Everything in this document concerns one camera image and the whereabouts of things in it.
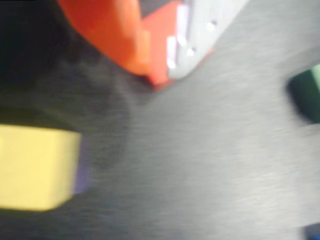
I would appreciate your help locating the green wooden cube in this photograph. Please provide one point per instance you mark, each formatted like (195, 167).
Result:
(306, 93)

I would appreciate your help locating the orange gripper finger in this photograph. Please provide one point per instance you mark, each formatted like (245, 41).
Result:
(107, 32)

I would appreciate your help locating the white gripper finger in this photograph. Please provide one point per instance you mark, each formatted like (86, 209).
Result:
(202, 32)

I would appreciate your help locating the blue wooden cube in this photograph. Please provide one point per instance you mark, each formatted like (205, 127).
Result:
(313, 232)

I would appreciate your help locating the yellow wooden cube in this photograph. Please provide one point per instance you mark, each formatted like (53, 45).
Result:
(35, 167)

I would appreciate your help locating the red wooden cube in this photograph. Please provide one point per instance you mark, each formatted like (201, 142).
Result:
(157, 45)

